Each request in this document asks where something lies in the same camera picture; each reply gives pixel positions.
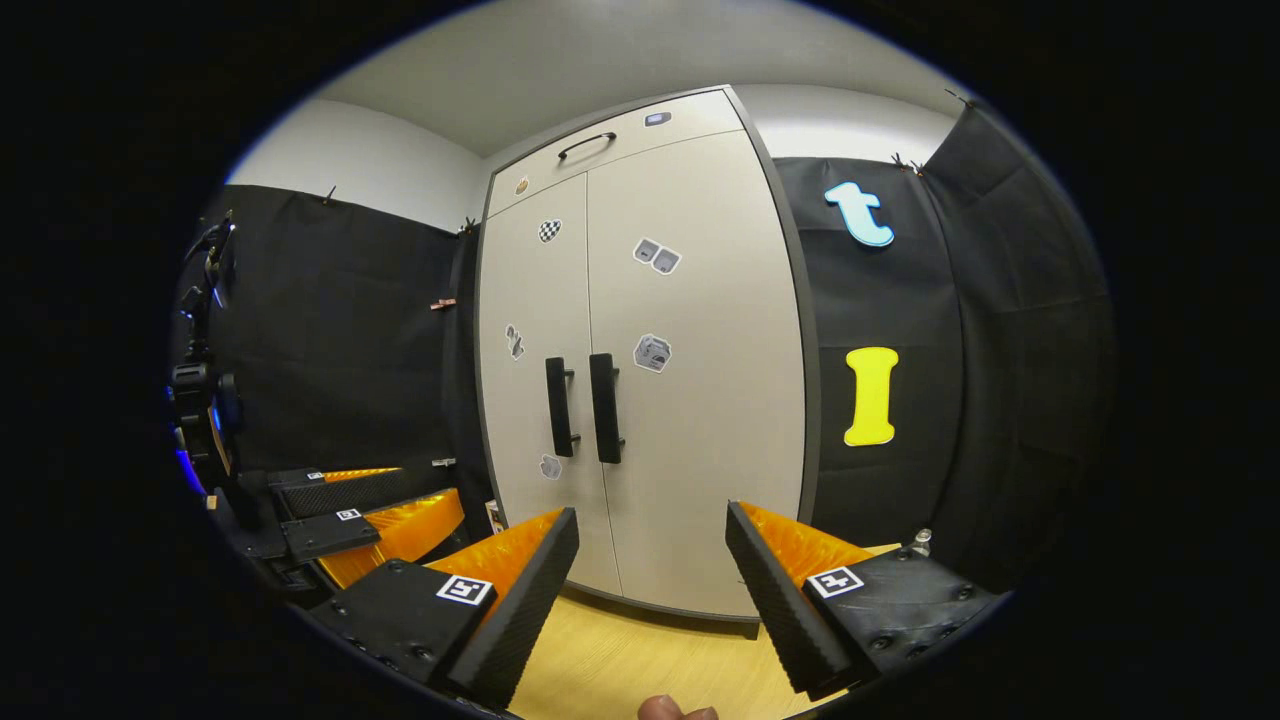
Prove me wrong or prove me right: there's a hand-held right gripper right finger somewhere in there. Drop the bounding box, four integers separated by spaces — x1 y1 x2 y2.
726 498 1006 703

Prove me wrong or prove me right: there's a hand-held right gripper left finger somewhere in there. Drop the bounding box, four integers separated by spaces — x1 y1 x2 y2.
305 505 581 709

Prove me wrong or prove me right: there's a white shoe cabinet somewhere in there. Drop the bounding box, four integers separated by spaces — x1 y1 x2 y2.
472 83 823 641

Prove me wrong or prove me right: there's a white shoe cabinet door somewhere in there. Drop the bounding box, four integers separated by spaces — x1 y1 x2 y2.
585 128 809 621
478 172 626 598

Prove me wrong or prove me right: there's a black backdrop cloth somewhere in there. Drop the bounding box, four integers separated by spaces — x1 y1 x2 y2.
770 100 1116 601
175 183 501 561

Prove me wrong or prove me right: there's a black drawer handle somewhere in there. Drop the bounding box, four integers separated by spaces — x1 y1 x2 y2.
556 130 619 163

